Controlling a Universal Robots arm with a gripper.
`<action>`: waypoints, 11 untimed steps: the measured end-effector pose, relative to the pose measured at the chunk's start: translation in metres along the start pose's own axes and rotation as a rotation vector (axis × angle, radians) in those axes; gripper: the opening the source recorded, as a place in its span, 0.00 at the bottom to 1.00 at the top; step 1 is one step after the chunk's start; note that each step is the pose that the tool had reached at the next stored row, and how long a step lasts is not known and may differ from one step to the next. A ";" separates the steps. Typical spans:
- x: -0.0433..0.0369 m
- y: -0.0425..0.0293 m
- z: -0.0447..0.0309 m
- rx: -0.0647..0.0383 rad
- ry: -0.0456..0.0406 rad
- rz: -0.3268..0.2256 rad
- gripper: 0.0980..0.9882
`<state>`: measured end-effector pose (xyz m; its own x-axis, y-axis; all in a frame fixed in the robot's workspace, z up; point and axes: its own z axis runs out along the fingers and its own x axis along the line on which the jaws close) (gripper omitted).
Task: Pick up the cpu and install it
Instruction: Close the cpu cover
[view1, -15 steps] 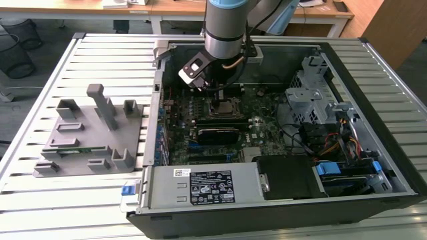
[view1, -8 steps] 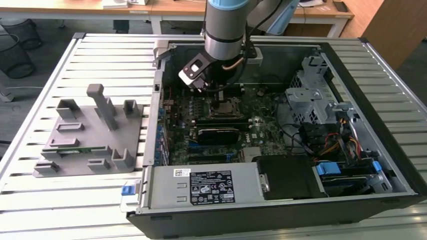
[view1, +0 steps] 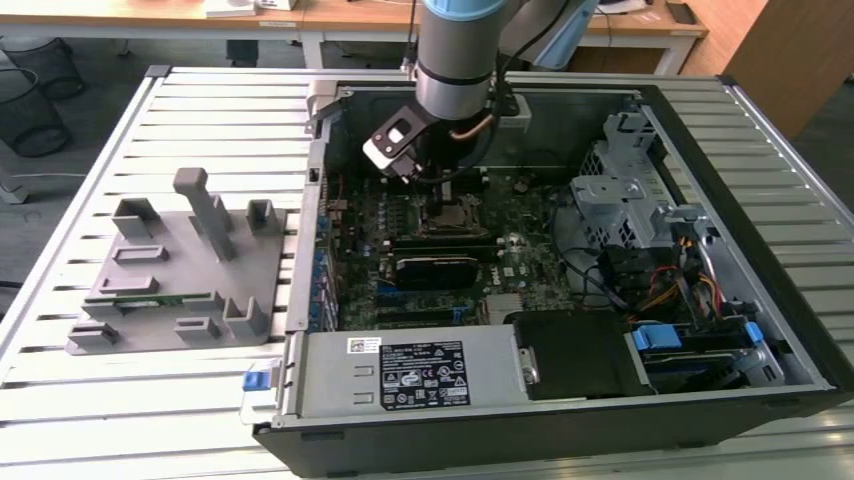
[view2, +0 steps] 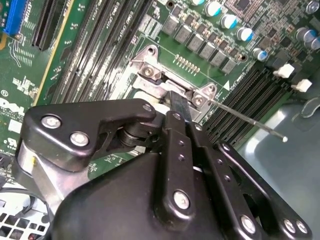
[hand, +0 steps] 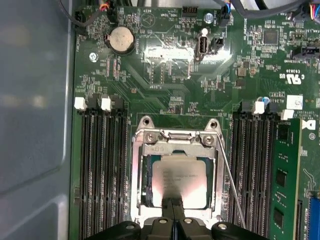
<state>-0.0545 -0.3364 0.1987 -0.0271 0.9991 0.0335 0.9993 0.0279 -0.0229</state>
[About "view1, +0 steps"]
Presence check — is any CPU socket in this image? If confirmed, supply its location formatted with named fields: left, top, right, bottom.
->
left=414, top=193, right=484, bottom=237

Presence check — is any wooden desk white frame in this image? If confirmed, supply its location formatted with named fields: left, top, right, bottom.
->
left=0, top=0, right=316, bottom=69
left=300, top=0, right=710, bottom=76

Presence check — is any black plastic fan shroud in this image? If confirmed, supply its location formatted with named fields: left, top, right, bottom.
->
left=510, top=309, right=656, bottom=401

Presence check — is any silver power supply unit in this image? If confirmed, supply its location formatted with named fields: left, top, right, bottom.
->
left=293, top=327, right=533, bottom=419

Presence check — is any silver metal drive cage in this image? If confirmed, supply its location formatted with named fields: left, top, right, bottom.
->
left=566, top=112, right=713, bottom=251

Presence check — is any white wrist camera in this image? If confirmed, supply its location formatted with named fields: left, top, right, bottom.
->
left=362, top=104, right=436, bottom=184

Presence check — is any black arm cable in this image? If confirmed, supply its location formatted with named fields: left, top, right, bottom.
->
left=426, top=0, right=580, bottom=184

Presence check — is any blue disk carrier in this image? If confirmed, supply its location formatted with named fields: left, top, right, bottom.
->
left=630, top=324, right=682, bottom=356

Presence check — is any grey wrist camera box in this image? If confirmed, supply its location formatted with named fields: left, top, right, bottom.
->
left=497, top=92, right=534, bottom=131

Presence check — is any coloured power wire bundle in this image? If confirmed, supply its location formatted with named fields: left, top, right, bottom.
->
left=640, top=234, right=729, bottom=321

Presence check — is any black RAM slot bank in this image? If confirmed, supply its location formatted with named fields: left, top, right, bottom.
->
left=384, top=164, right=493, bottom=194
left=390, top=234, right=502, bottom=261

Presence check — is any black open PC case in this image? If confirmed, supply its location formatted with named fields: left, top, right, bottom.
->
left=251, top=74, right=854, bottom=479

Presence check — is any blue case latch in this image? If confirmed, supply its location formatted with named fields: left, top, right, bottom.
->
left=243, top=363, right=279, bottom=392

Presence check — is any grey plastic parts rack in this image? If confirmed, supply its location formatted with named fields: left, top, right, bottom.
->
left=65, top=167, right=290, bottom=357

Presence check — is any white box on desk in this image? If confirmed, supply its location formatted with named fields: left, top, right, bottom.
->
left=206, top=0, right=259, bottom=19

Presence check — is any silver chipset heatsink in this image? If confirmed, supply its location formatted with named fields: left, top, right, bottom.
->
left=485, top=293, right=526, bottom=324

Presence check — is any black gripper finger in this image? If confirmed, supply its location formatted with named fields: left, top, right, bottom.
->
left=434, top=174, right=461, bottom=210

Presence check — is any green motherboard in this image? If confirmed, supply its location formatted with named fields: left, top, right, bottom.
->
left=320, top=169, right=602, bottom=334

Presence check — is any green RAM stick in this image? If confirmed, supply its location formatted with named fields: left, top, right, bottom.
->
left=113, top=294, right=186, bottom=307

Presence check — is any metal socket cover frame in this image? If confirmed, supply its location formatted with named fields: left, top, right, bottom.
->
left=418, top=195, right=482, bottom=235

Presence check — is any black mesh waste bin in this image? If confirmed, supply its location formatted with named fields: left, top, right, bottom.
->
left=0, top=37, right=89, bottom=99
left=0, top=67, right=73, bottom=159

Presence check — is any wooden cabinet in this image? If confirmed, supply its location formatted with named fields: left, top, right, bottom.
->
left=680, top=0, right=854, bottom=141

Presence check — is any black graphics card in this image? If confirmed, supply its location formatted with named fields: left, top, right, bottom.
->
left=393, top=254, right=482, bottom=292

